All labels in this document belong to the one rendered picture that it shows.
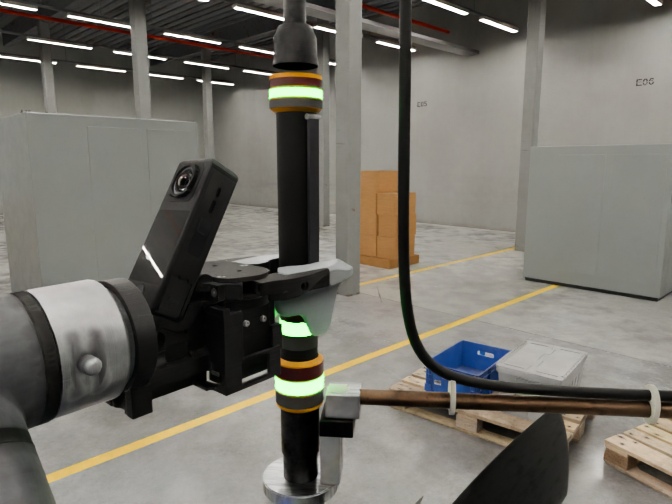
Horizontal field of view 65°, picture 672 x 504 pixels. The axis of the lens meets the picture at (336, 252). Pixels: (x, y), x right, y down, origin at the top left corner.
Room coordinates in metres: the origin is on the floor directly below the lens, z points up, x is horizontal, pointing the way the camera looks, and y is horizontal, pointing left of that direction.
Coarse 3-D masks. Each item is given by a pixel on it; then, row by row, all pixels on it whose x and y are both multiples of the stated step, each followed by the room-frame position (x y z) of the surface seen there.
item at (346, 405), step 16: (352, 384) 0.45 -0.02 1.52; (336, 400) 0.43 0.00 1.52; (352, 400) 0.43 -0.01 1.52; (336, 416) 0.43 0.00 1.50; (352, 416) 0.43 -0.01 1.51; (320, 432) 0.42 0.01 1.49; (336, 432) 0.42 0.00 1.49; (352, 432) 0.42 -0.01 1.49; (320, 448) 0.43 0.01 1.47; (336, 448) 0.43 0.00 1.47; (272, 464) 0.46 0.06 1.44; (320, 464) 0.43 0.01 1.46; (336, 464) 0.43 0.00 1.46; (272, 480) 0.43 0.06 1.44; (320, 480) 0.43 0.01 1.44; (336, 480) 0.43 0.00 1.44; (272, 496) 0.42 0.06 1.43; (288, 496) 0.41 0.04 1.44; (304, 496) 0.41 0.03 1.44; (320, 496) 0.42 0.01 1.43
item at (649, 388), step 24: (408, 0) 0.43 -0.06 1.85; (408, 24) 0.43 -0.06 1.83; (408, 48) 0.43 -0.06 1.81; (408, 72) 0.43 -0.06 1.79; (408, 96) 0.43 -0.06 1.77; (408, 120) 0.43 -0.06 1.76; (408, 144) 0.43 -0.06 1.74; (408, 168) 0.43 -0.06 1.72; (408, 192) 0.43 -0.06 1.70; (408, 216) 0.43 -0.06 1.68; (408, 240) 0.43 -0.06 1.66; (408, 264) 0.43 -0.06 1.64; (408, 288) 0.43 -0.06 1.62; (408, 312) 0.43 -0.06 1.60; (408, 336) 0.43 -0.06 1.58; (432, 360) 0.43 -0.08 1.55; (480, 384) 0.42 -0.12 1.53; (504, 384) 0.42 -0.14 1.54; (528, 384) 0.42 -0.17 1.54; (648, 384) 0.42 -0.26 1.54
